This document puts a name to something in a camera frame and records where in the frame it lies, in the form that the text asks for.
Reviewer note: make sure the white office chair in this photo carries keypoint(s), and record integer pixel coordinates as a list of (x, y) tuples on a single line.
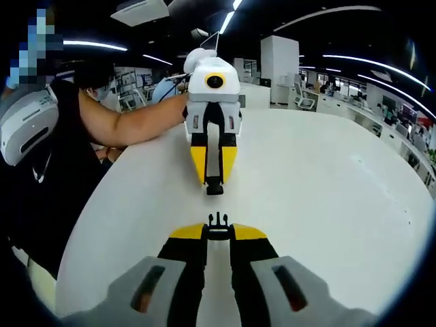
[(303, 97)]

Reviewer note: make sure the curved ceiling light strip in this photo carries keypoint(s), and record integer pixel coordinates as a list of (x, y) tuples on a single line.
[(374, 64)]

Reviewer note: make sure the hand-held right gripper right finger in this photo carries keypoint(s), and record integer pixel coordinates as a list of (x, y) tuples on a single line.
[(252, 255)]

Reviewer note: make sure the black plastic buckle pronged part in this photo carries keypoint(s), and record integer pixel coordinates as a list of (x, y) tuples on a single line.
[(218, 233)]

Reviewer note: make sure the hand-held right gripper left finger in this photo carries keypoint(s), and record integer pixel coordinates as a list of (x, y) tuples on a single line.
[(184, 255)]

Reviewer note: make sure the person in black shirt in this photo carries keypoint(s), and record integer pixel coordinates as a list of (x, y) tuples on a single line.
[(51, 211)]

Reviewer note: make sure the ceiling air conditioner unit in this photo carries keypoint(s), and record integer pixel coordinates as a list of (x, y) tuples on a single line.
[(139, 12)]

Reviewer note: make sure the black plastic buckle socket part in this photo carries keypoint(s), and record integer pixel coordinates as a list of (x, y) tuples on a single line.
[(215, 189)]

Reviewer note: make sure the white VR headset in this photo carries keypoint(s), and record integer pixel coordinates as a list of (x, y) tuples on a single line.
[(25, 116)]

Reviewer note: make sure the long white office counter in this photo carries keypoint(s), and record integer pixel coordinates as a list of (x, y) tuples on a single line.
[(374, 119)]

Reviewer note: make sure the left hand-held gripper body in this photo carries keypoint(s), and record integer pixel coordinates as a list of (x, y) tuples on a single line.
[(211, 92)]

